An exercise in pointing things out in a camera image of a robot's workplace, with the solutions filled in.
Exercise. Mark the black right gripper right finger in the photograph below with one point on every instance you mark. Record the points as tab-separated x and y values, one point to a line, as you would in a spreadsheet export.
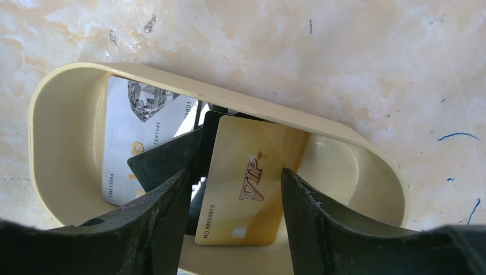
327	237

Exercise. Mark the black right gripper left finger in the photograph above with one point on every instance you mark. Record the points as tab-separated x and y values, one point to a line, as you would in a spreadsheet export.
144	236

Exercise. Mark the beige oval tray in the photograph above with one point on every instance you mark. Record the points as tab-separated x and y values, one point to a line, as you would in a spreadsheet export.
66	144

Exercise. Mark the silver VIP card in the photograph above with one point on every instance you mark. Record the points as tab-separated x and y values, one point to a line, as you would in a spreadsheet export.
138	118

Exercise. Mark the gold VIP card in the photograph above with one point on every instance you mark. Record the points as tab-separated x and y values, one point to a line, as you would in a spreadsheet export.
242	204

